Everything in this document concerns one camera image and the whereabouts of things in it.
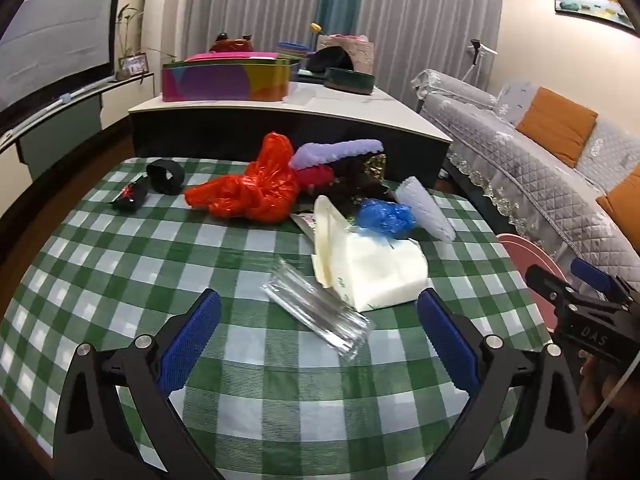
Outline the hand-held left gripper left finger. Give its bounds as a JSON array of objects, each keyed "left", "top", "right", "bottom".
[{"left": 52, "top": 287, "right": 226, "bottom": 480}]

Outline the black handbag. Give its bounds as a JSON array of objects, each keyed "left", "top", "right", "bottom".
[{"left": 306, "top": 46, "right": 356, "bottom": 73}]

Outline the colourful storage box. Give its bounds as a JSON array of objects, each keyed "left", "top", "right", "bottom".
[{"left": 161, "top": 57, "right": 301, "bottom": 103}]

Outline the dark sequined wrapper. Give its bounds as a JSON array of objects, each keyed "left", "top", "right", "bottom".
[{"left": 327, "top": 154, "right": 396, "bottom": 213}]

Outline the bamboo plant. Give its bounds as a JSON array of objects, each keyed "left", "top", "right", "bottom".
[{"left": 116, "top": 4, "right": 146, "bottom": 56}]

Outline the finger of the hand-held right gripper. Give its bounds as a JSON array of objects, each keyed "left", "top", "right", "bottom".
[
  {"left": 525, "top": 264, "right": 578, "bottom": 308},
  {"left": 570, "top": 257, "right": 636, "bottom": 306}
]

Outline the grey quilted sofa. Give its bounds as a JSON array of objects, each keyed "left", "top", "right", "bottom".
[{"left": 411, "top": 67, "right": 640, "bottom": 281}]

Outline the purple foam net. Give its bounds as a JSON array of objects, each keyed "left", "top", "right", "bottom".
[{"left": 290, "top": 138, "right": 385, "bottom": 171}]

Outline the pink lace basket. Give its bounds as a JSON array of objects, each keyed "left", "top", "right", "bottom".
[{"left": 316, "top": 34, "right": 375, "bottom": 75}]

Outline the blue plastic bag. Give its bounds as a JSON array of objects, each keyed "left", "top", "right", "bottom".
[{"left": 356, "top": 199, "right": 416, "bottom": 238}]

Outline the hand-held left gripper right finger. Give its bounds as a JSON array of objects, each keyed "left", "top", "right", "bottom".
[{"left": 417, "top": 287, "right": 588, "bottom": 480}]

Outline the orange cushion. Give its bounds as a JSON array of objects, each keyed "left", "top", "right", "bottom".
[
  {"left": 596, "top": 165, "right": 640, "bottom": 251},
  {"left": 516, "top": 86, "right": 598, "bottom": 168}
]

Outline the grey curtain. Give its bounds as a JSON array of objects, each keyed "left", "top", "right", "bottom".
[
  {"left": 180, "top": 0, "right": 326, "bottom": 56},
  {"left": 357, "top": 0, "right": 506, "bottom": 106}
]

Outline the green checked tablecloth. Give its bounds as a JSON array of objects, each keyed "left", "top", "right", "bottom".
[{"left": 0, "top": 156, "right": 553, "bottom": 480}]

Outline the floral print wrapper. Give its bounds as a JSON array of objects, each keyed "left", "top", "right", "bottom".
[{"left": 290, "top": 210, "right": 321, "bottom": 236}]

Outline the television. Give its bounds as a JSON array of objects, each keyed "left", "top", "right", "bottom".
[{"left": 0, "top": 0, "right": 121, "bottom": 111}]

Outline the magenta snack wrapper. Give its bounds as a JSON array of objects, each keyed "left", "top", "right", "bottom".
[{"left": 295, "top": 165, "right": 335, "bottom": 191}]

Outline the stack of coloured bowls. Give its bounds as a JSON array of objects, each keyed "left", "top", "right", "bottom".
[{"left": 276, "top": 41, "right": 310, "bottom": 61}]

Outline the red teapot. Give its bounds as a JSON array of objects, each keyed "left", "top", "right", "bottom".
[{"left": 209, "top": 32, "right": 253, "bottom": 54}]

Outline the pink plastic bin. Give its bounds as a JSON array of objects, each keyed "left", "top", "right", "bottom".
[{"left": 496, "top": 232, "right": 568, "bottom": 331}]

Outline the red plastic bag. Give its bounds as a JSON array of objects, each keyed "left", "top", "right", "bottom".
[{"left": 184, "top": 132, "right": 303, "bottom": 224}]

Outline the white floor lamp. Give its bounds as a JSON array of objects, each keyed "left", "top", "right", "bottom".
[{"left": 460, "top": 39, "right": 498, "bottom": 83}]

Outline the photo frame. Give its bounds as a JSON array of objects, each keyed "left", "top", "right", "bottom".
[{"left": 117, "top": 53, "right": 150, "bottom": 77}]

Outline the pink flat box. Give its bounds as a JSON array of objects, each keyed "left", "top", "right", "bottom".
[{"left": 185, "top": 51, "right": 278, "bottom": 63}]

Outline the framed wall picture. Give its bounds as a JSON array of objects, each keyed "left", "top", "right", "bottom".
[{"left": 553, "top": 0, "right": 638, "bottom": 37}]

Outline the black red snack wrapper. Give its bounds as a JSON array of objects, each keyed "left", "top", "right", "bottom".
[{"left": 110, "top": 176, "right": 149, "bottom": 211}]

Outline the person's right hand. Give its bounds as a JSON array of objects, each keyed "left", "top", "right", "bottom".
[{"left": 580, "top": 352, "right": 626, "bottom": 411}]

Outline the clear plastic wrapper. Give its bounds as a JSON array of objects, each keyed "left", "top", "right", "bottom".
[{"left": 260, "top": 258, "right": 376, "bottom": 361}]

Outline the dark television stand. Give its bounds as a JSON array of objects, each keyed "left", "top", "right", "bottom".
[{"left": 0, "top": 72, "right": 156, "bottom": 181}]

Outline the white foam net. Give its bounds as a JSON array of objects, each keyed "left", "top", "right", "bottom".
[{"left": 395, "top": 176, "right": 457, "bottom": 242}]

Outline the white top coffee table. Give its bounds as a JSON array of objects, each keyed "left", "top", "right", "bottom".
[{"left": 127, "top": 80, "right": 453, "bottom": 191}]

